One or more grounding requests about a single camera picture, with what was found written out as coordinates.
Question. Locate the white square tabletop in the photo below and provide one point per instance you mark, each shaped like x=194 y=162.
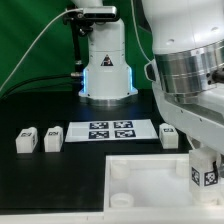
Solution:
x=157 y=189

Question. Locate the black camera stand pole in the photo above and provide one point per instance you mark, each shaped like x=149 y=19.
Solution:
x=77 y=53

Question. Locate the black camera on mount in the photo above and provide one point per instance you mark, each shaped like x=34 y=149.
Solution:
x=92 y=14

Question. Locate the white marker sheet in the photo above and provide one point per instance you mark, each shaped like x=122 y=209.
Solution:
x=142 y=129

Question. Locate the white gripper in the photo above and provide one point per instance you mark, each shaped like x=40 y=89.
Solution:
x=203 y=121

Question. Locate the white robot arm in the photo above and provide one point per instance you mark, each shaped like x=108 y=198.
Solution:
x=188 y=64

